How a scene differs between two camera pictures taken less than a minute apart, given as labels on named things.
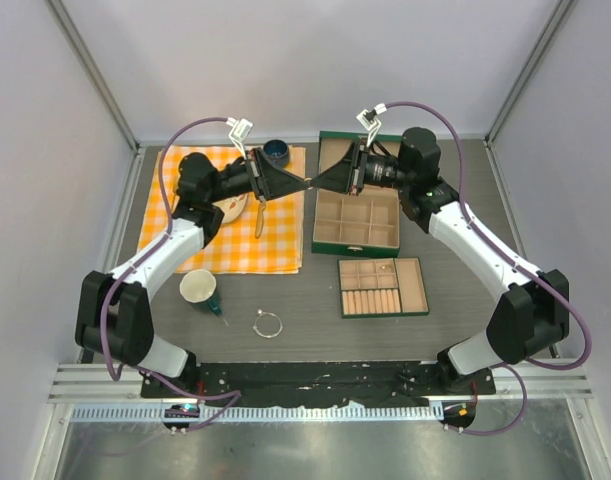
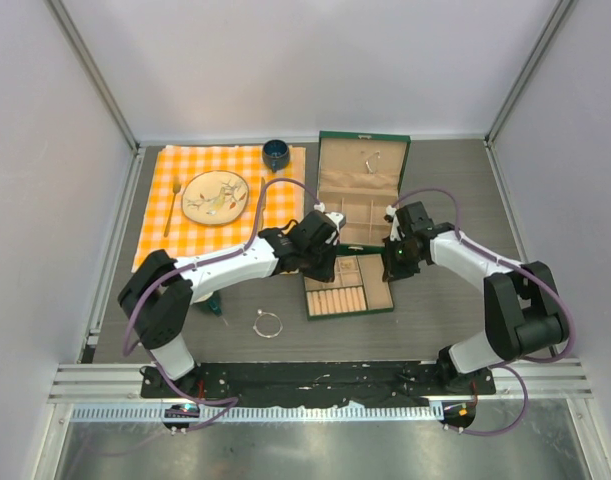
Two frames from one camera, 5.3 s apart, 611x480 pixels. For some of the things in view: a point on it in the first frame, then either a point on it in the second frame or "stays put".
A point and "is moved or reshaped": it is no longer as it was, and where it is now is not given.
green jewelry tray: [381, 287] is moved or reshaped
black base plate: [317, 383] stays put
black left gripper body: [233, 182] → [319, 261]
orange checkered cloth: [235, 248] stays put
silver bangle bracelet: [268, 313] stays put
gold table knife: [260, 218] stays put
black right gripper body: [384, 172] → [401, 263]
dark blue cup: [277, 151] stays put
